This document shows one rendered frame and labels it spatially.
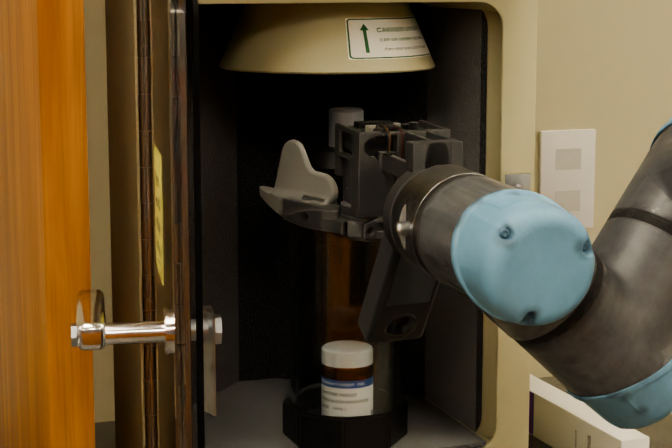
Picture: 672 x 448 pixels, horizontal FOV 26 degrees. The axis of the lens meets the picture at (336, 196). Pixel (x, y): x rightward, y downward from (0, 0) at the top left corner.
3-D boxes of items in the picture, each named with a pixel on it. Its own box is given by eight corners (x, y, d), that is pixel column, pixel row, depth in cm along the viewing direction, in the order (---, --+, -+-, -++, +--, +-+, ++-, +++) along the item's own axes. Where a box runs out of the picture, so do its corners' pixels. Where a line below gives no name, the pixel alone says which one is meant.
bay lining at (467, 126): (120, 391, 132) (110, -1, 127) (385, 365, 141) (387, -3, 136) (182, 478, 110) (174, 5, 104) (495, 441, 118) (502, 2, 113)
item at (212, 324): (219, 404, 81) (218, 304, 80) (223, 416, 79) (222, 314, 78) (184, 406, 81) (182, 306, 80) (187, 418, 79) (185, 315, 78)
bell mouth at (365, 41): (195, 63, 125) (194, -2, 124) (388, 58, 130) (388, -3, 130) (253, 76, 108) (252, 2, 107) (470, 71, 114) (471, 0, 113)
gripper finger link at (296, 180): (263, 131, 115) (353, 143, 109) (263, 204, 116) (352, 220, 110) (236, 135, 113) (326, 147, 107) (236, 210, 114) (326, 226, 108)
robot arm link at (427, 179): (515, 281, 97) (401, 290, 94) (485, 266, 101) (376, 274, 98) (519, 170, 95) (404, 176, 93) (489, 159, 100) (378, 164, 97)
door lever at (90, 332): (163, 319, 87) (162, 276, 87) (173, 360, 78) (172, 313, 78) (72, 323, 86) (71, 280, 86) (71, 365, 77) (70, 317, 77)
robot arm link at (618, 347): (748, 304, 95) (645, 199, 90) (668, 449, 91) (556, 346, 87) (666, 299, 101) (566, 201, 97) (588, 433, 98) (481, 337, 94)
